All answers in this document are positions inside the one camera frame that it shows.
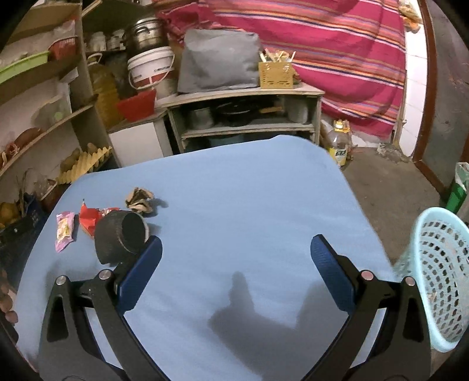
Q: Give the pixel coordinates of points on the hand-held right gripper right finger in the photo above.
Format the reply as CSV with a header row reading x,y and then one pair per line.
x,y
331,274

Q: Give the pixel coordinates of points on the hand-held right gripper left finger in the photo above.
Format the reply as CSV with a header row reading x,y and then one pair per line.
x,y
141,271

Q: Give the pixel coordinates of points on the brown paper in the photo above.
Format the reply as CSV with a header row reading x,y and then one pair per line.
x,y
139,199

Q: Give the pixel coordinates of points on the red snack wrapper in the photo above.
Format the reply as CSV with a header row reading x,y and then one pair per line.
x,y
88,219

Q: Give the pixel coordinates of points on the pink snack wrapper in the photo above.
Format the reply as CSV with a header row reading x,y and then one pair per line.
x,y
65,230

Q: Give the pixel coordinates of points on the light blue plastic basket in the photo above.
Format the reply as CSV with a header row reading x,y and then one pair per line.
x,y
425,322

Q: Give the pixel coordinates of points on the blue table cover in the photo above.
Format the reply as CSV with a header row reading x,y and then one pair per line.
x,y
238,201

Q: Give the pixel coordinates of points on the yellow egg tray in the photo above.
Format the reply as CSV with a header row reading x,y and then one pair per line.
x,y
88,163

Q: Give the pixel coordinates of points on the dark blue plastic crate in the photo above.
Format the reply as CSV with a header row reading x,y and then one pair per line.
x,y
22,238

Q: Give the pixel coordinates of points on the small white cabinet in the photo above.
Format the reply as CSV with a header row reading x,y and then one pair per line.
x,y
139,143

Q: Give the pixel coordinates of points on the clear oil bottle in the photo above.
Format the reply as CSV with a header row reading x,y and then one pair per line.
x,y
340,144

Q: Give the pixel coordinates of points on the brown potato heap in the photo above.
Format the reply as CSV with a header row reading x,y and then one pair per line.
x,y
8,300

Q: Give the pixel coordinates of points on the grey rubble piece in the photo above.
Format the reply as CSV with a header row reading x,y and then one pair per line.
x,y
394,153

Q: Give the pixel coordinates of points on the yellow fruit heap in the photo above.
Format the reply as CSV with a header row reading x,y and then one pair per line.
x,y
9,214

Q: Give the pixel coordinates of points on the green and white bag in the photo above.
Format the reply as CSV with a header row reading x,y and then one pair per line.
x,y
458,190

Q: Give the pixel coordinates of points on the small grey pot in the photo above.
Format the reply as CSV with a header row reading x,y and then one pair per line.
x,y
201,118

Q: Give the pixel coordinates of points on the red plastic basin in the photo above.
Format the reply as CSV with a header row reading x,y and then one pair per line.
x,y
137,106

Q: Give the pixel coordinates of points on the wooden low cabinet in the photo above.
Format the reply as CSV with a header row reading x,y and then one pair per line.
x,y
249,129

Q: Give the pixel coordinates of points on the white pot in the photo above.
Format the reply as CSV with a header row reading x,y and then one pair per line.
x,y
298,110

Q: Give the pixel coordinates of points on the yellow oil jug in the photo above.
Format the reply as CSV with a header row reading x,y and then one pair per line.
x,y
104,91

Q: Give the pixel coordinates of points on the black frying pan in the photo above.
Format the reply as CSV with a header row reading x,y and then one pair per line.
x,y
236,111

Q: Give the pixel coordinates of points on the wooden shelf unit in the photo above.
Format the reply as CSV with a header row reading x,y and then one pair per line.
x,y
82,91

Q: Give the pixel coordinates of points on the white plastic bucket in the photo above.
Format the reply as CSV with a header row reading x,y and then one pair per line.
x,y
150,67

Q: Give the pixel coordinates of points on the wooden utensil holder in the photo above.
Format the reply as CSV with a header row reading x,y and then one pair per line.
x,y
276,75

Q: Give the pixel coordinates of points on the brown framed door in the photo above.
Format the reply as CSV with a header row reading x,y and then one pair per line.
x,y
447,91

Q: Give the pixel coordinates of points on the red striped cloth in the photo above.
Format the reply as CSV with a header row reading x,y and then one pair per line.
x,y
322,55

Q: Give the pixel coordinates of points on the grey fabric bag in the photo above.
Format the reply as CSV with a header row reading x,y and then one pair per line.
x,y
220,62

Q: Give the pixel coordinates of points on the green plastic tray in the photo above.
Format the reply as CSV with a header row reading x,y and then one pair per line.
x,y
22,67

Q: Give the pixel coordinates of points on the red plastic basket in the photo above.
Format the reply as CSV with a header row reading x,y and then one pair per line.
x,y
63,48

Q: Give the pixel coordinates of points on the steel cooking pot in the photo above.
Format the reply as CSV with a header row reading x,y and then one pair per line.
x,y
146,34

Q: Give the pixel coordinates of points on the hanging yellow bundle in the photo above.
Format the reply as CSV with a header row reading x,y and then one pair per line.
x,y
409,14

